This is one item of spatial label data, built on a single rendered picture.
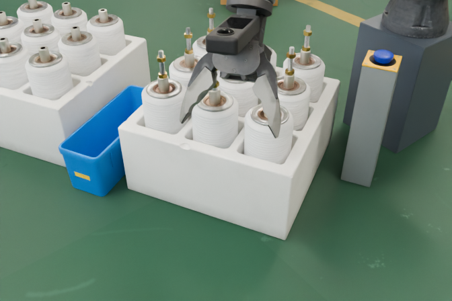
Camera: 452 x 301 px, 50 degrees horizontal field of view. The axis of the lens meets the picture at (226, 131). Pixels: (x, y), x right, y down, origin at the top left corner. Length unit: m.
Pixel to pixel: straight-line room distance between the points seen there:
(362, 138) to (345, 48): 0.72
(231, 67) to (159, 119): 0.35
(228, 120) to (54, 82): 0.44
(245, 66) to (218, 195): 0.39
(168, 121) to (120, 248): 0.28
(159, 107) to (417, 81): 0.60
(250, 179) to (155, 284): 0.27
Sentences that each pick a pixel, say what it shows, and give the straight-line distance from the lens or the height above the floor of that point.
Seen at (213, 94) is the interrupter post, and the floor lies 0.28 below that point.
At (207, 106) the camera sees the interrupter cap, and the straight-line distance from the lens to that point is 0.98.
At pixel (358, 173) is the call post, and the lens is 1.19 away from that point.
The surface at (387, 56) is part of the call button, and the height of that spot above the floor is 0.33.
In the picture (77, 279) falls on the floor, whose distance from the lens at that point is 1.03.
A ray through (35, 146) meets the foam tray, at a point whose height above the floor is 0.04.
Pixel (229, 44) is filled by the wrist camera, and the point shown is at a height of 0.50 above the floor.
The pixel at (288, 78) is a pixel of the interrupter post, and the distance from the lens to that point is 1.03.
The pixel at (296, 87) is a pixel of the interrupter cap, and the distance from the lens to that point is 1.05.
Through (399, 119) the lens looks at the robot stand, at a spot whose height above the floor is 0.10.
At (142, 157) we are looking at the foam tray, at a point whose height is 0.12.
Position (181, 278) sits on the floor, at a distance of 1.00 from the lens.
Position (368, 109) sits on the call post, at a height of 0.21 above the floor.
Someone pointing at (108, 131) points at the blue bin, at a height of 0.05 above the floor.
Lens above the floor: 0.80
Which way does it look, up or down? 37 degrees down
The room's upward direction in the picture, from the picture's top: straight up
